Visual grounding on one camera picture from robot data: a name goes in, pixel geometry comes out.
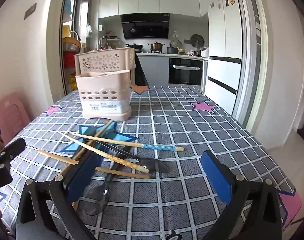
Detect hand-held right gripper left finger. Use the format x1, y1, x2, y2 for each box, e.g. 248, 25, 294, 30
16, 150, 104, 240

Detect beige plastic utensil holder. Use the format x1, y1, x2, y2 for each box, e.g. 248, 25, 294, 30
75, 70, 132, 120

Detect grey wall switch panel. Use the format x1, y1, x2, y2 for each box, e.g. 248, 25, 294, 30
24, 2, 37, 20

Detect yellow packet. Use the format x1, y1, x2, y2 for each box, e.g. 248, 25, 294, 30
69, 72, 78, 90

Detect black built-in oven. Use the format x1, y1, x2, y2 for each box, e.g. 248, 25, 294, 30
168, 57, 203, 85

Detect orange plastic basin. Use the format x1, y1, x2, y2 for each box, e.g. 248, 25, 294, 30
62, 37, 82, 51

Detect black range hood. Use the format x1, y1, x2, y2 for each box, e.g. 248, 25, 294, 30
120, 13, 171, 40

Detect dark translucent plastic spoon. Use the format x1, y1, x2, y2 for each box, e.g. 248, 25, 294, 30
79, 155, 128, 216
82, 127, 98, 153
105, 129, 170, 174

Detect black cloth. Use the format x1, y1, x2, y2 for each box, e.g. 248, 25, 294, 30
134, 54, 149, 86

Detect glass kettle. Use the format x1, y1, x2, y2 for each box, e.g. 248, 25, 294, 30
99, 36, 110, 50

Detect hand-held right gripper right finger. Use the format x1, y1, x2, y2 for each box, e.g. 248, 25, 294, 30
201, 150, 284, 240

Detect beige perforated plastic rack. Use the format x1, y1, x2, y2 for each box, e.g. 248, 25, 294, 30
74, 47, 136, 85

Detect white refrigerator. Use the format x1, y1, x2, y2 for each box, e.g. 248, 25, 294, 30
204, 0, 242, 117

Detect grey checked star tablecloth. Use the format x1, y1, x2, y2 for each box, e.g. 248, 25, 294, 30
0, 85, 303, 240

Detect white sliding door frame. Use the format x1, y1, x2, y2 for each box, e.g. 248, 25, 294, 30
232, 0, 269, 130

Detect grey base cabinet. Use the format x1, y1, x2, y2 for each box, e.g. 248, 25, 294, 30
136, 54, 170, 86

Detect blue dotted tip wooden chopstick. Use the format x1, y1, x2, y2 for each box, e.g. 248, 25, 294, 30
72, 133, 185, 152

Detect plain wooden chopstick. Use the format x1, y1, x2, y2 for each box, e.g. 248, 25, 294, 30
59, 120, 114, 176
38, 150, 151, 179

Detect red cylinder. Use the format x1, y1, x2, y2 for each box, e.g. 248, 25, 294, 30
63, 50, 76, 68

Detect pale wooden chopstick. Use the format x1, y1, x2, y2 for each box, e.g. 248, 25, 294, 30
57, 130, 150, 173

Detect pink plastic stool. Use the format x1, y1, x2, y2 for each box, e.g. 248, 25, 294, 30
0, 92, 30, 145

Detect kitchen window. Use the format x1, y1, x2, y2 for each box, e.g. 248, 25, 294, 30
62, 0, 80, 23

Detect white upper kitchen cabinets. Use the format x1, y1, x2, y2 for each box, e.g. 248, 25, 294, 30
99, 0, 201, 18

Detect steel cooking pot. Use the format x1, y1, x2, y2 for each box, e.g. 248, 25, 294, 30
148, 41, 166, 53

